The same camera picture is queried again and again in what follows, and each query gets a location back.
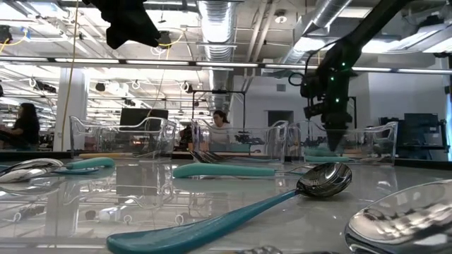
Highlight black monitor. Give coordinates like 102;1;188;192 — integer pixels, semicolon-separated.
119;107;170;133

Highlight long ceiling light strip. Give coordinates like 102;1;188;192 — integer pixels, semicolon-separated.
0;55;452;75

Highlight yellow cable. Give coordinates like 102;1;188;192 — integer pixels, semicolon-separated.
61;0;81;152

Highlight black ceiling camera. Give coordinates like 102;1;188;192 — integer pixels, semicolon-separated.
157;30;173;49

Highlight black fork teal handle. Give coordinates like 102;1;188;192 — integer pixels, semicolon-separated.
197;152;284;164

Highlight clear plastic bin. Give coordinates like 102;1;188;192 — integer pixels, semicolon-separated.
287;121;399;166
190;118;289;164
69;115;178;160

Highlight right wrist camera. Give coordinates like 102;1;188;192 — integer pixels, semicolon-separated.
299;73;328;120

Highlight black metal station frame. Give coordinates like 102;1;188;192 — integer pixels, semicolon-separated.
192;90;246;128

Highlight person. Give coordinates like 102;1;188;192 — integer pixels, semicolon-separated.
210;109;233;145
0;102;41;151

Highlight white column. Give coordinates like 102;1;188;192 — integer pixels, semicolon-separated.
52;67;89;152

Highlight dark equipment station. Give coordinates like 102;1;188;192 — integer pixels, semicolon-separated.
379;111;450;160

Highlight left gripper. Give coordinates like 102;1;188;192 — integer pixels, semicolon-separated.
83;0;162;50

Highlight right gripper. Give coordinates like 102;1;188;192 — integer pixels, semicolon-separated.
319;99;354;152

